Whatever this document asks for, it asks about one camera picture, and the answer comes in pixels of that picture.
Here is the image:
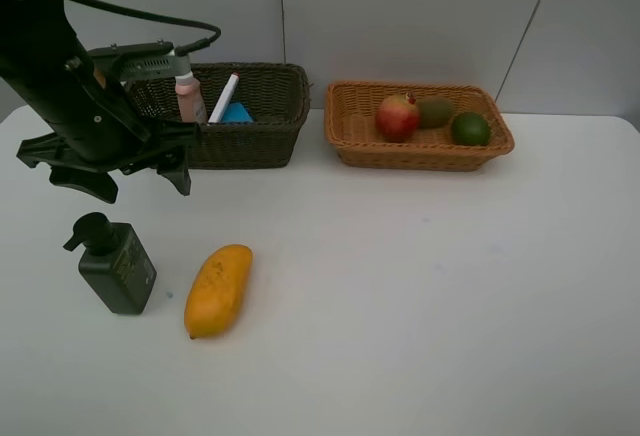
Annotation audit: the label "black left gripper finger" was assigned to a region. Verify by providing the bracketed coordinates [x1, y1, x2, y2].
[49, 166, 118, 204]
[156, 153, 191, 196]

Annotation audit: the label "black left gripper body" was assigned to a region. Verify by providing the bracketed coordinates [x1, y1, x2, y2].
[15, 75, 198, 174]

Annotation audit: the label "pink bottle white cap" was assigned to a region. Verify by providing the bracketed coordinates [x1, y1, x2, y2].
[175, 72, 208, 125]

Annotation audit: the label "white marker red caps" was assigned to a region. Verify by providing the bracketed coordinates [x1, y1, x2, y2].
[208, 73, 239, 124]

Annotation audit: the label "blue board eraser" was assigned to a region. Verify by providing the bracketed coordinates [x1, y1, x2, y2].
[219, 102, 253, 124]

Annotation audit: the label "dark green pump bottle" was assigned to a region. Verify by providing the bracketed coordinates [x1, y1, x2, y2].
[63, 212, 157, 315]

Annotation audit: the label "yellow mango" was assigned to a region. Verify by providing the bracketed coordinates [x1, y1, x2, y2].
[184, 244, 253, 340]

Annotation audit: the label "red green pomegranate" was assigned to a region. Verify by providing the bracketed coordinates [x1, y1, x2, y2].
[375, 92, 420, 143]

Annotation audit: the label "brown kiwi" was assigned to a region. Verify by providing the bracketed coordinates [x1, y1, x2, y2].
[416, 97, 455, 129]

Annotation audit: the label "green lime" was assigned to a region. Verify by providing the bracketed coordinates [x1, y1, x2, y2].
[450, 112, 491, 146]

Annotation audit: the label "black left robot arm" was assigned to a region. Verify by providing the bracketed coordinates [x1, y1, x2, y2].
[1, 0, 198, 204]

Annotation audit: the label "dark brown wicker basket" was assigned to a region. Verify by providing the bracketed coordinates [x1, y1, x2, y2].
[119, 62, 313, 171]

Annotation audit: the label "orange wicker basket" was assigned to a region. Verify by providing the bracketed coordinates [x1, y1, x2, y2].
[324, 81, 515, 172]

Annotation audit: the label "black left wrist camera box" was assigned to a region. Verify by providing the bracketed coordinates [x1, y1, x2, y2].
[88, 41, 192, 82]

